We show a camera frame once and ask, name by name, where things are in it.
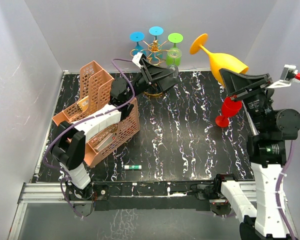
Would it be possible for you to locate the green wine glass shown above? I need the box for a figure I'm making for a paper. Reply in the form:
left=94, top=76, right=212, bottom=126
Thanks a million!
left=165, top=32, right=183, bottom=66

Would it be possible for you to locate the red wine glass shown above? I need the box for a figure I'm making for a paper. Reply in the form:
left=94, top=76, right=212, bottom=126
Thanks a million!
left=215, top=96, right=243, bottom=128

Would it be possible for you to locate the clear wine glass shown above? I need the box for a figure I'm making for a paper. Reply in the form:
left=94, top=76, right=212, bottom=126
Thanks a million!
left=165, top=47, right=182, bottom=78

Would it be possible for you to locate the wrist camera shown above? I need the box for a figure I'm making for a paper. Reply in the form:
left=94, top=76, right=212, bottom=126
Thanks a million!
left=132, top=51, right=147, bottom=69
left=266, top=64, right=300, bottom=89

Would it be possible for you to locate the pink plastic file organizer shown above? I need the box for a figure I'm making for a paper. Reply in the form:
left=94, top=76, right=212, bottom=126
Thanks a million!
left=52, top=60, right=140, bottom=168

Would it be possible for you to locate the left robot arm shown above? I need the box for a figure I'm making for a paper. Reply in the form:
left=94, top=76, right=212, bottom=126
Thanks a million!
left=50, top=53, right=179, bottom=200

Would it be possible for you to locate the blue wine glass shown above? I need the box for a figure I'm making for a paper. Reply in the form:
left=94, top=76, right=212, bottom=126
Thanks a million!
left=130, top=31, right=146, bottom=56

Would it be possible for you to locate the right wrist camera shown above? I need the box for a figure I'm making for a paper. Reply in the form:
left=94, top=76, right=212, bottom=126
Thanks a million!
left=266, top=64, right=300, bottom=89

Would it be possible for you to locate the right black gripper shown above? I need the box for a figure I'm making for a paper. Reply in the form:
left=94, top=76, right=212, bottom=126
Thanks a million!
left=219, top=66, right=272, bottom=132

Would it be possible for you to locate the gold wire glass rack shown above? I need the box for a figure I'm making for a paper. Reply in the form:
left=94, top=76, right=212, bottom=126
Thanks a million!
left=130, top=40, right=169, bottom=97

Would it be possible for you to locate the cyan wine glass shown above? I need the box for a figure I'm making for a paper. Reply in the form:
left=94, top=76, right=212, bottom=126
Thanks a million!
left=148, top=26, right=164, bottom=44

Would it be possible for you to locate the silver box in organizer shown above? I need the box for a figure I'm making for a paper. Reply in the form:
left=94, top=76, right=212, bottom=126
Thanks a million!
left=94, top=133, right=116, bottom=152

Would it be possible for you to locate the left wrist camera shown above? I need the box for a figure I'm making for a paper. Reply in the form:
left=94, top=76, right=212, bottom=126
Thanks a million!
left=132, top=51, right=147, bottom=69

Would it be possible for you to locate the yellow wine glass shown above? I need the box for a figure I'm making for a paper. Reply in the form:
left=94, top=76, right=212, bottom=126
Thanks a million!
left=189, top=33, right=249, bottom=87

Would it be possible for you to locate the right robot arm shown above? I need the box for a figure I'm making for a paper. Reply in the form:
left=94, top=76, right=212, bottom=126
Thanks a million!
left=212, top=68, right=300, bottom=240

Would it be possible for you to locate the green white glue stick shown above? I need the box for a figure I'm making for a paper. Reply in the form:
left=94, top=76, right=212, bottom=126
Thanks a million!
left=124, top=165, right=142, bottom=170

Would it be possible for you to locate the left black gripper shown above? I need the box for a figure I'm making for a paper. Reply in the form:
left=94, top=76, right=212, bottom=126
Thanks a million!
left=124, top=59, right=179, bottom=102

